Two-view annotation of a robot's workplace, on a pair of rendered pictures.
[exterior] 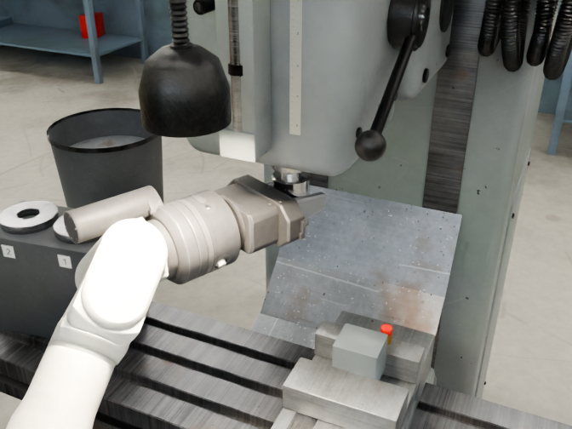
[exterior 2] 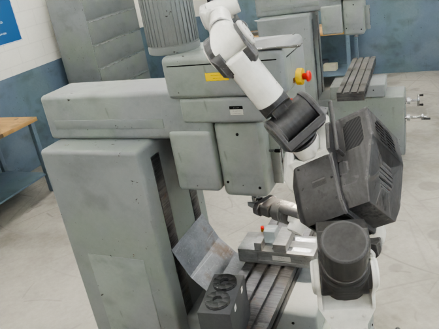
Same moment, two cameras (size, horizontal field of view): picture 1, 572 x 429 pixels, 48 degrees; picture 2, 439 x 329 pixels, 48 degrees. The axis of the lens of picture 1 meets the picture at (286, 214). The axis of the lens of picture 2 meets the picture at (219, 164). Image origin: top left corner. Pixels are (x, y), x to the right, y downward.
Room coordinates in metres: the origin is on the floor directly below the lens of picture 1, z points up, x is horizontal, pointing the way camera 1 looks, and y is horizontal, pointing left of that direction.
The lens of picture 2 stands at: (0.75, 1.83, 2.21)
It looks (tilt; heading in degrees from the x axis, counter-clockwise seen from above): 23 degrees down; 273
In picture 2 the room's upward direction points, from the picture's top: 10 degrees counter-clockwise
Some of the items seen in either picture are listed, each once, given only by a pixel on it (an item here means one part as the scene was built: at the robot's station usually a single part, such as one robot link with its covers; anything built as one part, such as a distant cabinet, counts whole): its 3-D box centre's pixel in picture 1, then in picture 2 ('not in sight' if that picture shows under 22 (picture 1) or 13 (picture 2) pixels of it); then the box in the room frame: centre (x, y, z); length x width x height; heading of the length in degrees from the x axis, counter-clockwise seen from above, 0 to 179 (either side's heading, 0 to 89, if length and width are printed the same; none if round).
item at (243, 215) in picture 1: (231, 224); (274, 208); (0.64, 0.06, 1.23); 0.13 x 0.12 x 0.10; 41
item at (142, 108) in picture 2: not in sight; (134, 108); (1.16, -0.21, 1.66); 0.80 x 0.23 x 0.20; 156
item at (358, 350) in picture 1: (359, 357); (271, 234); (0.66, -0.10, 1.02); 0.06 x 0.05 x 0.06; 66
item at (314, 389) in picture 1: (345, 398); (283, 239); (0.61, -0.08, 1.00); 0.15 x 0.06 x 0.04; 66
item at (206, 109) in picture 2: not in sight; (232, 100); (0.74, -0.02, 1.68); 0.34 x 0.24 x 0.10; 156
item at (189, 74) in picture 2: not in sight; (234, 66); (0.71, -0.01, 1.81); 0.47 x 0.26 x 0.16; 156
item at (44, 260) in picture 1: (65, 271); (225, 311); (0.89, 0.36, 1.01); 0.22 x 0.12 x 0.20; 73
